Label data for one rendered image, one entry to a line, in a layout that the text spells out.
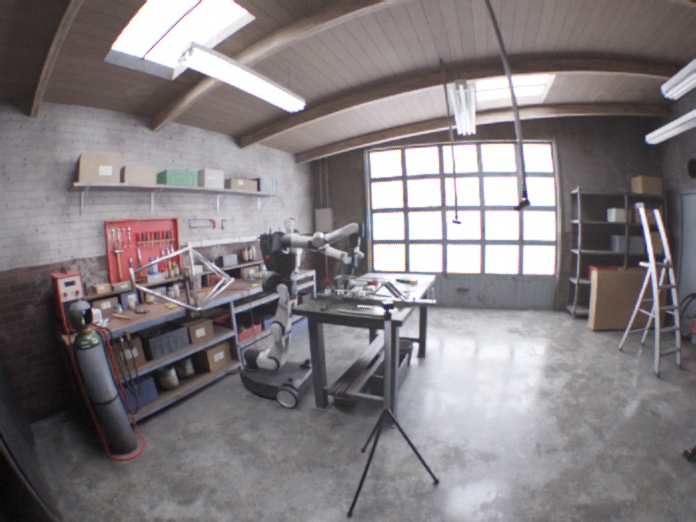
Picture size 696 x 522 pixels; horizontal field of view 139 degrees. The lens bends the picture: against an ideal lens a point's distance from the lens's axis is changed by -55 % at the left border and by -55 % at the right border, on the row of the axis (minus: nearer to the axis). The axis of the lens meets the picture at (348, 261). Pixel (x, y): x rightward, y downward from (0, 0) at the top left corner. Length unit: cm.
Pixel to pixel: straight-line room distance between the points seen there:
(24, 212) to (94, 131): 100
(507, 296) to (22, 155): 638
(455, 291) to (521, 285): 116
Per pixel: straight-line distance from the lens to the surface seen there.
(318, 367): 219
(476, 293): 503
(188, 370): 287
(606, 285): 447
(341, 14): 210
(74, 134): 312
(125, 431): 229
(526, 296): 513
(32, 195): 294
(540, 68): 337
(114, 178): 284
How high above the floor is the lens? 142
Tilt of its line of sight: 7 degrees down
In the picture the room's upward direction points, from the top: 2 degrees counter-clockwise
